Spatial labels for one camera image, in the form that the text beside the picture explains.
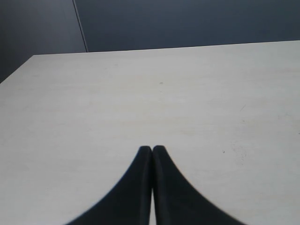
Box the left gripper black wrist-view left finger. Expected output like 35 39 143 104
69 146 153 225

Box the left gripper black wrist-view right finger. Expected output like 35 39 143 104
152 145 241 225

